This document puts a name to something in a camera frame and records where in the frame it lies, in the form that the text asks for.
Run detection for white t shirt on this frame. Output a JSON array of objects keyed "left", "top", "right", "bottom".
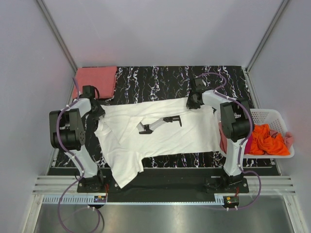
[{"left": 95, "top": 98, "right": 220, "bottom": 188}]

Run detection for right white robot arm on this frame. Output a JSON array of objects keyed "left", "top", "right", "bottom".
[{"left": 186, "top": 77, "right": 254, "bottom": 193}]

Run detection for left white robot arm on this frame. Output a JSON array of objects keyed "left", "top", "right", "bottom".
[{"left": 49, "top": 85, "right": 105, "bottom": 193}]

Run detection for folded pink t shirt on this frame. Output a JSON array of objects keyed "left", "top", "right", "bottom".
[{"left": 75, "top": 66, "right": 117, "bottom": 99}]

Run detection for pink t shirt in basket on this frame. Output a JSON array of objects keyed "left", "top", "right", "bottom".
[{"left": 219, "top": 122, "right": 227, "bottom": 154}]

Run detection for magenta t shirt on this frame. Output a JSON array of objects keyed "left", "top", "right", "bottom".
[{"left": 244, "top": 136, "right": 253, "bottom": 154}]

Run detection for orange t shirt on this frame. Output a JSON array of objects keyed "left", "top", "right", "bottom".
[{"left": 249, "top": 124, "right": 291, "bottom": 156}]

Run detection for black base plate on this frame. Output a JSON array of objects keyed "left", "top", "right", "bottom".
[{"left": 77, "top": 168, "right": 249, "bottom": 203}]

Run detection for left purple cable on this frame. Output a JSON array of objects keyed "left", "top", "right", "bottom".
[{"left": 55, "top": 77, "right": 105, "bottom": 233}]

